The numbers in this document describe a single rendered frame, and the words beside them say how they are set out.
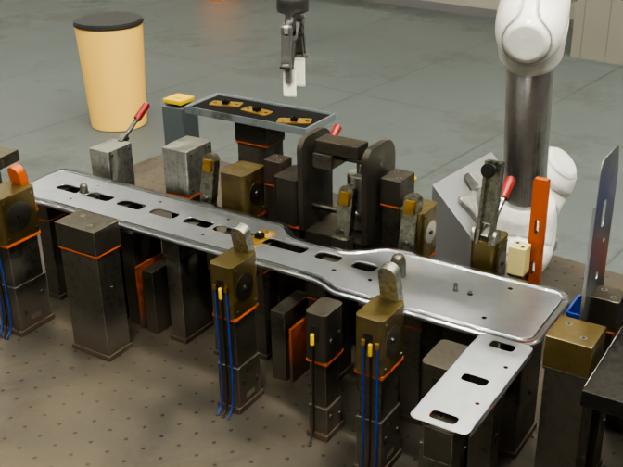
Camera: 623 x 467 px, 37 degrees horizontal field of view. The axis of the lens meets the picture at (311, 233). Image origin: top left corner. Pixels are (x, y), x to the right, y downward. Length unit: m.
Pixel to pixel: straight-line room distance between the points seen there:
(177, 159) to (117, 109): 3.65
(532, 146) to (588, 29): 5.52
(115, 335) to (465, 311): 0.86
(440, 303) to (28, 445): 0.88
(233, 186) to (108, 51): 3.67
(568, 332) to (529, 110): 0.59
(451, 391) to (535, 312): 0.31
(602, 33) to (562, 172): 5.20
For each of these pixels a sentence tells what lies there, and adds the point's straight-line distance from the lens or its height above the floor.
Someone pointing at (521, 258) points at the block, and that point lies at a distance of 1.87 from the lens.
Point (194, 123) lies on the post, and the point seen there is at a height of 1.09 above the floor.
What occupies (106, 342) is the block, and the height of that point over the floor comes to 0.75.
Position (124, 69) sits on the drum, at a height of 0.40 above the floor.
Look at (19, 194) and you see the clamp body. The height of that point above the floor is 1.05.
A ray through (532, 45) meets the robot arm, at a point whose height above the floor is 1.43.
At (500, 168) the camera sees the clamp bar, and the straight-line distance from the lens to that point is 1.87.
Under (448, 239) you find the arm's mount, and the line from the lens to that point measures 2.50.
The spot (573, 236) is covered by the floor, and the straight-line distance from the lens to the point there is 4.50.
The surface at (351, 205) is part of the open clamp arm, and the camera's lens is 2.03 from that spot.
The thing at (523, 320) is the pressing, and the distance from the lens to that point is 1.75.
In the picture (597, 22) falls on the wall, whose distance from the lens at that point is 7.55.
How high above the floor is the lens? 1.87
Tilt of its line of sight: 25 degrees down
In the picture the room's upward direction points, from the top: 1 degrees counter-clockwise
